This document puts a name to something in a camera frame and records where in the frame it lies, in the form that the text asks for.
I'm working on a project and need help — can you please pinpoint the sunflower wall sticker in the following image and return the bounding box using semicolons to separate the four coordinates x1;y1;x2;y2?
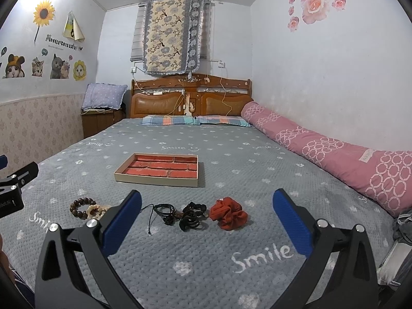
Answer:
33;1;55;43

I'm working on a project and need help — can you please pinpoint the hamster cat wall sticker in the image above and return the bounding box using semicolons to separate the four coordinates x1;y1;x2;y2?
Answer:
3;54;25;79

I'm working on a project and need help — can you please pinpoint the tabby kitten wall sticker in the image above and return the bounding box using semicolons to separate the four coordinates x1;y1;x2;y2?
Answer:
31;57;44;77

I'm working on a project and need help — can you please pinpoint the yellow flower cat sticker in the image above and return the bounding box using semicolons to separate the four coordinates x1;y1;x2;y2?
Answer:
73;60;87;81

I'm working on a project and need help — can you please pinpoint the grey clothes pile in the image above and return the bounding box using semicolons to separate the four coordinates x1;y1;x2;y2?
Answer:
392;209;412;246

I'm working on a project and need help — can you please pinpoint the black braided cord bracelet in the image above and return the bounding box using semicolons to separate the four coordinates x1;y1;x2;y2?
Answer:
140;202;177;235

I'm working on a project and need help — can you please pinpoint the floral quilt window cover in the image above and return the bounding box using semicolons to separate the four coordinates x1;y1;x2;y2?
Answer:
130;0;212;76

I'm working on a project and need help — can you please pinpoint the pink rose wall sticker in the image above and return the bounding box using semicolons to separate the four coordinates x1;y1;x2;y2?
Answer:
288;0;346;32

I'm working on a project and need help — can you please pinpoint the person's left hand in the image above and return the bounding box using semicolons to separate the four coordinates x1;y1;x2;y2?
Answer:
0;235;15;284

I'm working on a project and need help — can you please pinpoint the rust orange scrunchie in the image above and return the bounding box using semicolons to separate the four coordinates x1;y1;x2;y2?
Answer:
209;197;248;231

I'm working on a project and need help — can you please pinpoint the lavender dotted cushion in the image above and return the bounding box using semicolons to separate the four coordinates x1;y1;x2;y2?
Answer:
82;83;128;110

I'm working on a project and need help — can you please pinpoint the beige tray with red lining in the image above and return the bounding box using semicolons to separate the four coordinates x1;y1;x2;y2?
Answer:
114;153;200;188

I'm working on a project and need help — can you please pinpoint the grey smile bedspread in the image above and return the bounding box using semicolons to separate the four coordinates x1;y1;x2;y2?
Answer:
1;119;392;308

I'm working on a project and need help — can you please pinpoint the wooden nightstand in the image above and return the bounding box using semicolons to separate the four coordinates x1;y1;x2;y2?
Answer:
80;109;126;138

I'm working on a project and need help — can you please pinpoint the wooden headboard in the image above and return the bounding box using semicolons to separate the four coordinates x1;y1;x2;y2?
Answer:
129;73;252;118

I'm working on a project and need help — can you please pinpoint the cream organza scrunchie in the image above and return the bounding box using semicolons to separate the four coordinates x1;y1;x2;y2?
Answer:
86;204;111;220

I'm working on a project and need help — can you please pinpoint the yellow charging cable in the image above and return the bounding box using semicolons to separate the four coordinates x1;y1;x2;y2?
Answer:
219;67;233;117

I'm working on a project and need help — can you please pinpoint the grey cats wall sticker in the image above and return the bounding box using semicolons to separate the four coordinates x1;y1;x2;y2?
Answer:
50;54;70;80

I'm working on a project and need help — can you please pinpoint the striped pillow left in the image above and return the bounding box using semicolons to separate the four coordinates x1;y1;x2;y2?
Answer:
141;115;200;126

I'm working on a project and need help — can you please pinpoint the brown wooden bead bracelet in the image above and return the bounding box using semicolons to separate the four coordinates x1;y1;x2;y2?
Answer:
69;196;97;221

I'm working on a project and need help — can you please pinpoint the black scrunchie band watch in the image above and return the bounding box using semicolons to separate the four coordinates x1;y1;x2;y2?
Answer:
179;202;208;231

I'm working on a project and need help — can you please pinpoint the peeling paper wall poster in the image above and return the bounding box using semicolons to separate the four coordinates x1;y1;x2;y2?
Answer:
62;11;85;42

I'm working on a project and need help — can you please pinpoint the pink rolled quilt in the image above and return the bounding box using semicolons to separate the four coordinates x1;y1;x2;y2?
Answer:
241;101;411;217

